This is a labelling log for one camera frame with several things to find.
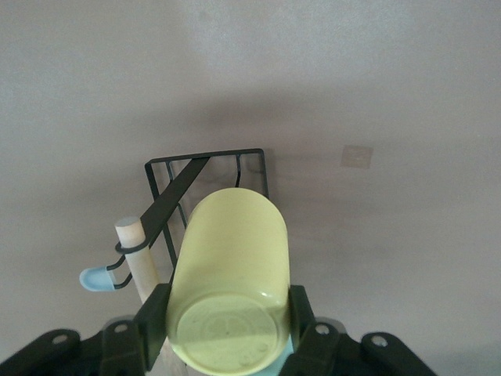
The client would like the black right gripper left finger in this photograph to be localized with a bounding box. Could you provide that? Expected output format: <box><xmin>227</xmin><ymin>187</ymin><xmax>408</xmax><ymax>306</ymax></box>
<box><xmin>0</xmin><ymin>282</ymin><xmax>174</xmax><ymax>376</ymax></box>

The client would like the yellow-green cup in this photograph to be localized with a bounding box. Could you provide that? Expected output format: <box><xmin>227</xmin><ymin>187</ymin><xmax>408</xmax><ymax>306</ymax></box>
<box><xmin>164</xmin><ymin>187</ymin><xmax>293</xmax><ymax>375</ymax></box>

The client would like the beige tape patch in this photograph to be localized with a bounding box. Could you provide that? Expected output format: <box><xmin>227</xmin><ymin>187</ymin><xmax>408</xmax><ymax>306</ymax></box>
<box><xmin>341</xmin><ymin>143</ymin><xmax>374</xmax><ymax>169</ymax></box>

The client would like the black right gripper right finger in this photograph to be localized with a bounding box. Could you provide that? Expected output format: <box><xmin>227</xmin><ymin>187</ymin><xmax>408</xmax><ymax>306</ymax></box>
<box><xmin>279</xmin><ymin>284</ymin><xmax>435</xmax><ymax>376</ymax></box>

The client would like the black wire cup holder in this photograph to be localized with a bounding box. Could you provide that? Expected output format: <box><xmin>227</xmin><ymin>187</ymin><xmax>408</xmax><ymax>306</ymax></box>
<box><xmin>79</xmin><ymin>147</ymin><xmax>294</xmax><ymax>376</ymax></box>

